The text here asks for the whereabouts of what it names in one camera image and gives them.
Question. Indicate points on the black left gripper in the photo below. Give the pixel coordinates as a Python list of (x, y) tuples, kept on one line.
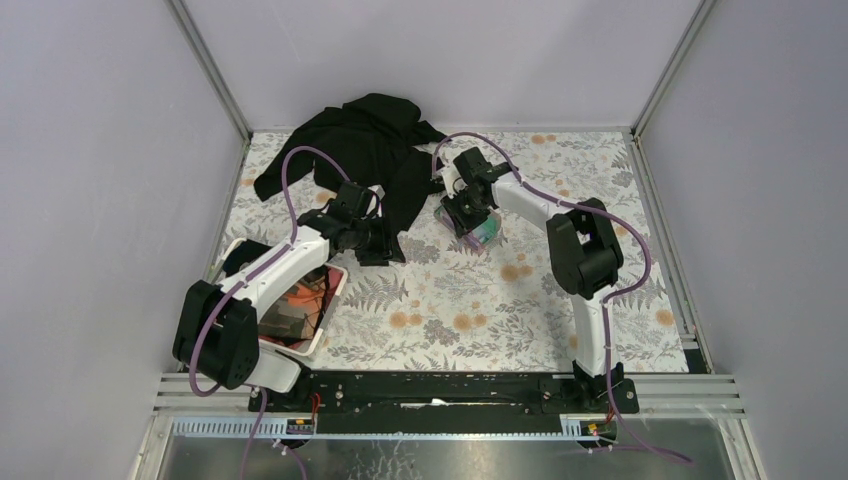
[(387, 246)]

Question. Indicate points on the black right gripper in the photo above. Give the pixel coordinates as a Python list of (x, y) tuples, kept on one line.
[(461, 223)]

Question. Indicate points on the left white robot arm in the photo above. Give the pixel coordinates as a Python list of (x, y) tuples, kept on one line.
[(218, 329)]

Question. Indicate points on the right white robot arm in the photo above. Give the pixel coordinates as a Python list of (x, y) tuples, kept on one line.
[(584, 252)]

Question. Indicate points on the black garment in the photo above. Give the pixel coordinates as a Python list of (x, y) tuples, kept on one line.
[(375, 139)]

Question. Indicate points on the white basket with clothes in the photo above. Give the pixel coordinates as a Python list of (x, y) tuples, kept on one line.
[(297, 319)]

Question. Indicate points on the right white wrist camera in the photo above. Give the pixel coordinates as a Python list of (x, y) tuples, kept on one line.
[(453, 181)]

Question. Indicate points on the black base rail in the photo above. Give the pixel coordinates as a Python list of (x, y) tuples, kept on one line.
[(418, 402)]

